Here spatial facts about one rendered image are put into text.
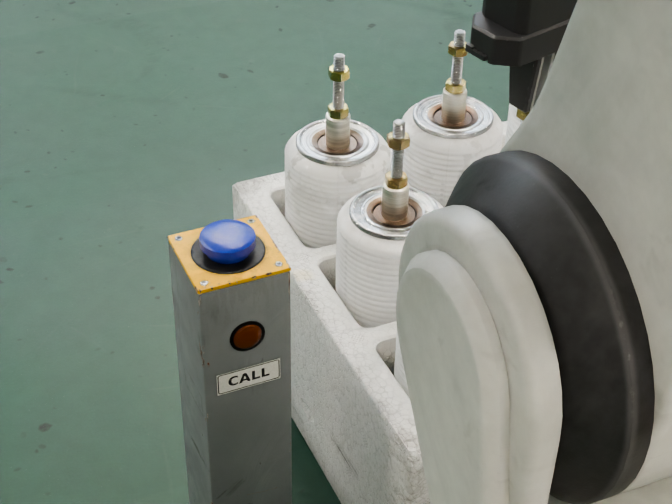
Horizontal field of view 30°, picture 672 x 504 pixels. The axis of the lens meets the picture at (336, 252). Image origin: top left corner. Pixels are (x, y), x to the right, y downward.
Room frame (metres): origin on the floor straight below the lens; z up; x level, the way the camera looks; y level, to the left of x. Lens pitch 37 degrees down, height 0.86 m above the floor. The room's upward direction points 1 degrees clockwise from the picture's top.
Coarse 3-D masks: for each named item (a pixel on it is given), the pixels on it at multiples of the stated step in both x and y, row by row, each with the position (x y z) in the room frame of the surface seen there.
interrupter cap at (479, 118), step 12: (432, 96) 1.04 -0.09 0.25; (468, 96) 1.04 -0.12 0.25; (420, 108) 1.02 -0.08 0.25; (432, 108) 1.02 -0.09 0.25; (468, 108) 1.02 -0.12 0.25; (480, 108) 1.02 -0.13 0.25; (420, 120) 1.00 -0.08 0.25; (432, 120) 1.00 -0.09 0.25; (468, 120) 1.01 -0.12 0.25; (480, 120) 1.00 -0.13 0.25; (492, 120) 1.00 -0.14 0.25; (432, 132) 0.98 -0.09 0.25; (444, 132) 0.98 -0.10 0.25; (456, 132) 0.98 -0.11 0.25; (468, 132) 0.98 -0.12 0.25; (480, 132) 0.98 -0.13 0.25
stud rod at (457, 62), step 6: (456, 30) 1.01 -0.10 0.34; (462, 30) 1.01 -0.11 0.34; (456, 36) 1.01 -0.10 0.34; (462, 36) 1.01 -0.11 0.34; (456, 42) 1.01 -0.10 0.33; (462, 42) 1.01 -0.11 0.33; (456, 60) 1.01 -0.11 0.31; (462, 60) 1.01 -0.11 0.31; (456, 66) 1.01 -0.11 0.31; (462, 66) 1.01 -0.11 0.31; (456, 72) 1.01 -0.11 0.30; (456, 78) 1.01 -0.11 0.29
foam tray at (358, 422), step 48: (240, 192) 0.98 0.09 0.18; (288, 240) 0.91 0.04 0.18; (336, 336) 0.78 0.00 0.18; (384, 336) 0.78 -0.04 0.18; (336, 384) 0.77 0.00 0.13; (384, 384) 0.72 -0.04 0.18; (336, 432) 0.77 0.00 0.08; (384, 432) 0.69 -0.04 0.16; (336, 480) 0.76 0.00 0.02; (384, 480) 0.68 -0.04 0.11
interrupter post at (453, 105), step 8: (448, 96) 1.00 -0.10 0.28; (456, 96) 1.00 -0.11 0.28; (464, 96) 1.00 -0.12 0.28; (448, 104) 1.00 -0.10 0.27; (456, 104) 1.00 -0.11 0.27; (464, 104) 1.00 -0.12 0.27; (448, 112) 1.00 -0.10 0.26; (456, 112) 1.00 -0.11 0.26; (464, 112) 1.01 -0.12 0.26; (448, 120) 1.00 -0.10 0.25; (456, 120) 1.00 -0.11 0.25
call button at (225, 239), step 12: (204, 228) 0.72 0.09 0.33; (216, 228) 0.72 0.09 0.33; (228, 228) 0.72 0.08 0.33; (240, 228) 0.72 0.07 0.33; (252, 228) 0.72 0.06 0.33; (204, 240) 0.71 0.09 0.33; (216, 240) 0.71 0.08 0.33; (228, 240) 0.71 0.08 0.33; (240, 240) 0.71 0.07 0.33; (252, 240) 0.71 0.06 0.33; (204, 252) 0.70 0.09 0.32; (216, 252) 0.70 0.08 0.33; (228, 252) 0.70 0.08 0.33; (240, 252) 0.70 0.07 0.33
